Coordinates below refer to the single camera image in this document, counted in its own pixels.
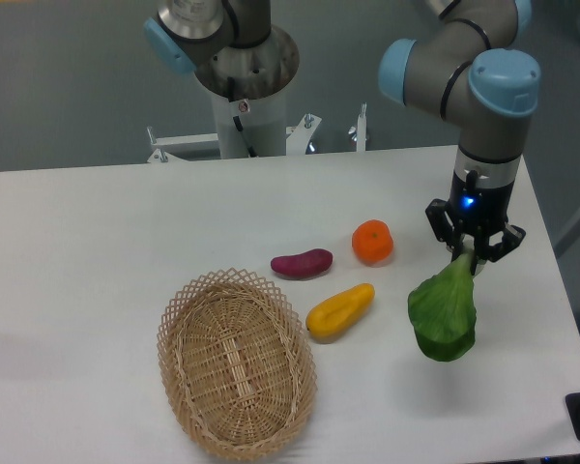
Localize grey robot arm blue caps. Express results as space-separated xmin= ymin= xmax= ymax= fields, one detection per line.
xmin=143 ymin=1 xmax=540 ymax=273

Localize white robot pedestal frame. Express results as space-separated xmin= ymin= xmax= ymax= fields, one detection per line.
xmin=145 ymin=91 xmax=369 ymax=163

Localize woven wicker basket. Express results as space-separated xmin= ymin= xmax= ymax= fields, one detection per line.
xmin=157 ymin=269 xmax=317 ymax=461

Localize yellow pepper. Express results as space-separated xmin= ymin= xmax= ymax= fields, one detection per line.
xmin=305 ymin=283 xmax=375 ymax=341

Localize black cable on pedestal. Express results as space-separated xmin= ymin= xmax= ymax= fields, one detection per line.
xmin=226 ymin=76 xmax=261 ymax=159

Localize purple sweet potato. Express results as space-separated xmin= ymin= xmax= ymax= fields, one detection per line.
xmin=270 ymin=248 xmax=334 ymax=279

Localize orange tangerine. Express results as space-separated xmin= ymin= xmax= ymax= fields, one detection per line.
xmin=351 ymin=219 xmax=394 ymax=265

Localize green leafy vegetable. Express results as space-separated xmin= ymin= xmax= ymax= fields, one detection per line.
xmin=407 ymin=253 xmax=477 ymax=363

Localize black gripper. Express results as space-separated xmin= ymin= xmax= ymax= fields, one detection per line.
xmin=425 ymin=174 xmax=526 ymax=276

